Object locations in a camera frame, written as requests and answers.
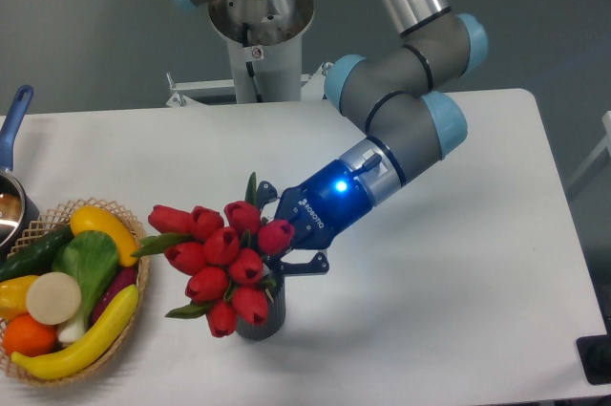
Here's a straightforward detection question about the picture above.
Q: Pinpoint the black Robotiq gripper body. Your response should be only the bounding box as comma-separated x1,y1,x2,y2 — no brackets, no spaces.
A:
275,160,372,249

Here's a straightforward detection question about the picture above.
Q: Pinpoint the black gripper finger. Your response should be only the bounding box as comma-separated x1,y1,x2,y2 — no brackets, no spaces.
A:
256,181,279,210
267,249,330,277

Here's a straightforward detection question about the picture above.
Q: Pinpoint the red tulip bouquet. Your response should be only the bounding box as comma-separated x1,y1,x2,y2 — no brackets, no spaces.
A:
133,176,295,338

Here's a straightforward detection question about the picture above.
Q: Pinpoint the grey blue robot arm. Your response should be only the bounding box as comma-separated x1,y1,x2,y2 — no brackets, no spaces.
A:
173,0,488,253

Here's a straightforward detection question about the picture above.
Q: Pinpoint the dark grey ribbed vase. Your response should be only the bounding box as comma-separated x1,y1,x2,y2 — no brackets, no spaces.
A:
237,264,286,341

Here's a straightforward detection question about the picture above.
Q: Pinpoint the purple sweet potato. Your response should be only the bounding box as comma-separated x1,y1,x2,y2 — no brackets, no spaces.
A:
90,267,137,325

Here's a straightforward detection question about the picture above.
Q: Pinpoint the green bok choy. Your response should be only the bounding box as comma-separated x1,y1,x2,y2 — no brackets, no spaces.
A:
52,230,118,347

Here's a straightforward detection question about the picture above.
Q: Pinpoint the woven wicker basket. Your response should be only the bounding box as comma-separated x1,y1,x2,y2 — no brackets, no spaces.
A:
0,197,151,387

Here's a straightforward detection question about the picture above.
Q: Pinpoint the beige round radish slice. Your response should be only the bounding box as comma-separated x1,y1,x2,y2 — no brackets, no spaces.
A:
26,272,81,325

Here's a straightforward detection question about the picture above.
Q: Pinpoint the green cucumber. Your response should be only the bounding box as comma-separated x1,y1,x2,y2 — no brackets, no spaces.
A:
1,225,74,282

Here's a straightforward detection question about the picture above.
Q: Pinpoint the long yellow banana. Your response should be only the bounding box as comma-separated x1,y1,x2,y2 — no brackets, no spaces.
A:
11,285,139,380

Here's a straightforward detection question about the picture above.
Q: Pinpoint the yellow bell pepper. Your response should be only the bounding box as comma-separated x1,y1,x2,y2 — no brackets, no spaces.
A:
0,275,39,321

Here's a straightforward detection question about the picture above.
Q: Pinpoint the orange fruit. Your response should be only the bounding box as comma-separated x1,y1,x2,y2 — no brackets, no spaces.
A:
2,314,56,357

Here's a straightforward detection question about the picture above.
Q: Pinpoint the black device at edge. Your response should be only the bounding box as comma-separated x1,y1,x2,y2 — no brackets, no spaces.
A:
576,334,610,385

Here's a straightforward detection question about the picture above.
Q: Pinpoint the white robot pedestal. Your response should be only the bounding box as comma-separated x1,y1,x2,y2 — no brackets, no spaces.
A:
166,36,333,107

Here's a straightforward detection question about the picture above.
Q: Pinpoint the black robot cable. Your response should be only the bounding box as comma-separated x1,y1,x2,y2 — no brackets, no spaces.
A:
241,22,264,103

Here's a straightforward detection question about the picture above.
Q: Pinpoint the blue handled saucepan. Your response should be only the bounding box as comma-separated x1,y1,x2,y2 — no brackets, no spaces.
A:
1,85,39,261

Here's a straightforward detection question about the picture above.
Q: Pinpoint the white frame at right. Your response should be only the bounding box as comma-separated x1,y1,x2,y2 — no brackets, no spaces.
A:
565,111,610,202

